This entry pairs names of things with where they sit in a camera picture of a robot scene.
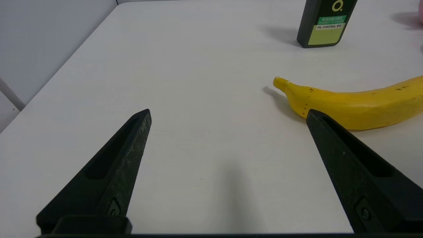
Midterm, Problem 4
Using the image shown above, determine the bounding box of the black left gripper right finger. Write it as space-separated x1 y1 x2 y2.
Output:
306 109 423 234

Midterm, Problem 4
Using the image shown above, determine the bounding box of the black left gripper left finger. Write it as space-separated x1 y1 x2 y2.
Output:
36 109 152 234

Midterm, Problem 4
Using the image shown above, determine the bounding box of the yellow banana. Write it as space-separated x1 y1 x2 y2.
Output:
273 76 423 130

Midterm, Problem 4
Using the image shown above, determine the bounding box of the black pump bottle green label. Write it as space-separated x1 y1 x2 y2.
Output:
296 0 358 49

